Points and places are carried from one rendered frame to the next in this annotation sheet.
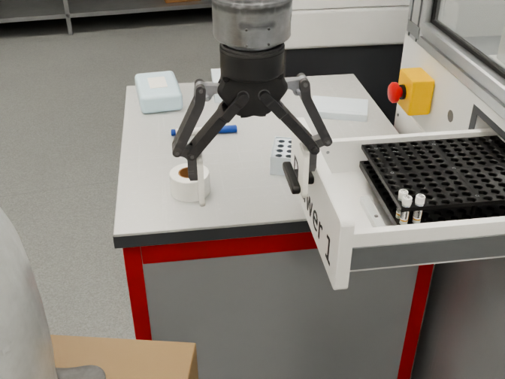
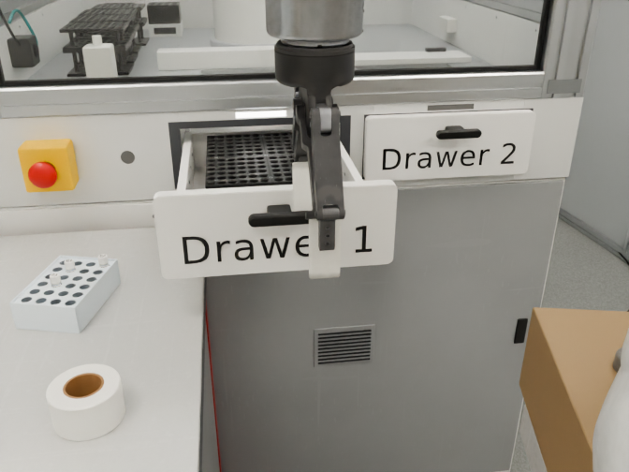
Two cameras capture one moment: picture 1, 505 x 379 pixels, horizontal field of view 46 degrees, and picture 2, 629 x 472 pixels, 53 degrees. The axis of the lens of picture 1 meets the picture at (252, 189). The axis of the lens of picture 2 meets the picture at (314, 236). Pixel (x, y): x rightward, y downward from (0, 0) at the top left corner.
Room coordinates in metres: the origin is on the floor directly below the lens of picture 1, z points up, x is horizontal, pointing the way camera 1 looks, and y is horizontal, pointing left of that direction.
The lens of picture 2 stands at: (0.67, 0.60, 1.21)
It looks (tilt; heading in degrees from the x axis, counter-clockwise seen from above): 26 degrees down; 270
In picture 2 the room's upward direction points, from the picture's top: straight up
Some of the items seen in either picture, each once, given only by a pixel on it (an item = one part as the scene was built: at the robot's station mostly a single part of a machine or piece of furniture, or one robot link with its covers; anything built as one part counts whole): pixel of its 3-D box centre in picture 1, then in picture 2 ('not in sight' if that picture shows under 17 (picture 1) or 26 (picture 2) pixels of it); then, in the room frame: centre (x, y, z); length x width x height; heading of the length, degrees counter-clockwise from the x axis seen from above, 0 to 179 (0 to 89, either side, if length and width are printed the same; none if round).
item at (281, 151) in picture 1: (304, 157); (68, 291); (0.99, -0.10, 0.78); 0.12 x 0.08 x 0.04; 82
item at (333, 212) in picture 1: (317, 194); (278, 229); (0.71, -0.09, 0.87); 0.29 x 0.02 x 0.11; 8
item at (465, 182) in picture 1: (449, 186); (266, 175); (0.74, -0.29, 0.87); 0.22 x 0.18 x 0.06; 98
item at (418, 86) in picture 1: (412, 91); (49, 166); (1.08, -0.31, 0.88); 0.07 x 0.05 x 0.07; 8
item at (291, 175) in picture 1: (299, 177); (280, 214); (0.71, -0.07, 0.91); 0.07 x 0.04 x 0.01; 8
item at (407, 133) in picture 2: not in sight; (448, 145); (0.44, -0.42, 0.87); 0.29 x 0.02 x 0.11; 8
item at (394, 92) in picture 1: (397, 92); (43, 173); (1.07, -0.28, 0.88); 0.04 x 0.03 x 0.04; 8
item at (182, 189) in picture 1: (189, 182); (86, 401); (0.90, 0.11, 0.78); 0.07 x 0.07 x 0.04
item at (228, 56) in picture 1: (252, 77); (314, 89); (0.67, 0.00, 1.07); 0.08 x 0.07 x 0.09; 98
